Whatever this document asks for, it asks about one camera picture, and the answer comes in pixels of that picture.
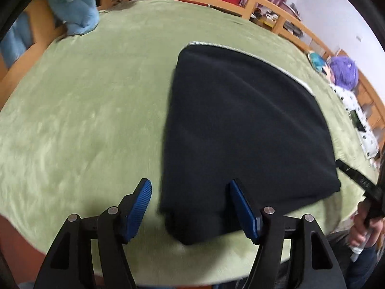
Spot green fleece blanket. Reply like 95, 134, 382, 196
0, 0, 379, 286

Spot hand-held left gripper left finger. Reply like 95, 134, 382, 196
34, 178, 152, 289

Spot light blue blanket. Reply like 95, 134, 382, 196
0, 0, 100, 67

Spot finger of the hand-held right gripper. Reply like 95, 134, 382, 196
335, 159, 381, 199

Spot purple plush toy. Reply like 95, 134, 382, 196
329, 57, 359, 90

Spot dark cloth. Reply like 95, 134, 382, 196
349, 111, 367, 132

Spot black pants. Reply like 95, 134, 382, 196
159, 40, 342, 246

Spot person's right hand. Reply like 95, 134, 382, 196
350, 200, 382, 255

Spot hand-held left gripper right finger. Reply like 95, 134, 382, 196
229, 179, 348, 289

